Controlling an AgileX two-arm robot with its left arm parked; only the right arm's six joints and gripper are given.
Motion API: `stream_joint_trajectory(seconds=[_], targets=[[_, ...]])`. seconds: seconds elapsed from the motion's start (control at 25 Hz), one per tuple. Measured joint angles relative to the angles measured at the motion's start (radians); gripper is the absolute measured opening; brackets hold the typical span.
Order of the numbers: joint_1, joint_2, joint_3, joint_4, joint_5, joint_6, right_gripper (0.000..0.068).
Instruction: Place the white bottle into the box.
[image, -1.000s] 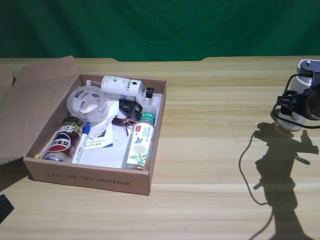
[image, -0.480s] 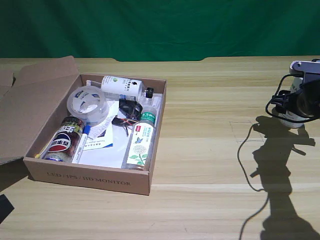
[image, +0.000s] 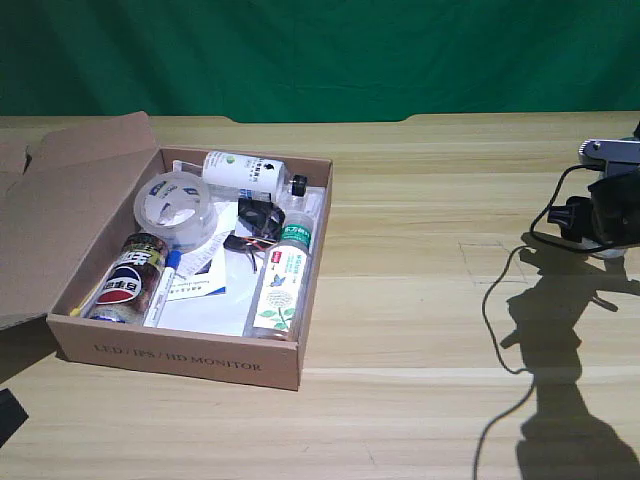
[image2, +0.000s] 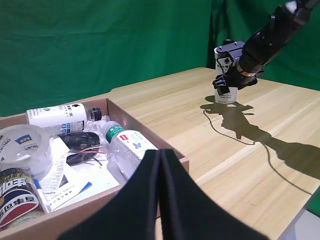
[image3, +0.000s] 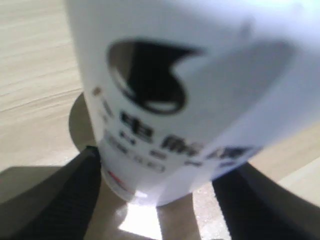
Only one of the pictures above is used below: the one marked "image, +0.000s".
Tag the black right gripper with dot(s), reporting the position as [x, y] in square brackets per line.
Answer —
[617, 210]

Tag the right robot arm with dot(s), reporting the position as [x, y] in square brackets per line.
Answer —
[617, 150]

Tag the clear green capped water bottle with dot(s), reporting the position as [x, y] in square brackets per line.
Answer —
[280, 292]

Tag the white bottle with green logo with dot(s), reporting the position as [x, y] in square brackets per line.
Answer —
[235, 170]

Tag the brown cardboard box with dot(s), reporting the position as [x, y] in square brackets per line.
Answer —
[175, 355]

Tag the Pepsi labelled drink bottle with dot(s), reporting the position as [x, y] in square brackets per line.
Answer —
[125, 282]

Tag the clear plastic bag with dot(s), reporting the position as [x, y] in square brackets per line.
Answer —
[307, 202]

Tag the green cloth backdrop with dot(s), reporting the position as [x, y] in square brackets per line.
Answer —
[320, 55]

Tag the small black fan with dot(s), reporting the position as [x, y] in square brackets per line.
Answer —
[255, 215]

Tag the white paper receipt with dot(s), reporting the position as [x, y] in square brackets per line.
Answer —
[200, 255]

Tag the white paper sheet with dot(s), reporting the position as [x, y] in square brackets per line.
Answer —
[210, 316]

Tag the clear tape roll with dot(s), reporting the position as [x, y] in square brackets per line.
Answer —
[196, 231]

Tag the white and blue booklet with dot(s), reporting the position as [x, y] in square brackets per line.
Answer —
[200, 288]

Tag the blue capped white marker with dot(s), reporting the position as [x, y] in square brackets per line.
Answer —
[173, 262]

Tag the thin yellow stick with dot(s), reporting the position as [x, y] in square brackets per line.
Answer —
[75, 311]

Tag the black flat object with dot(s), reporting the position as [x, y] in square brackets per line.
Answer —
[10, 417]

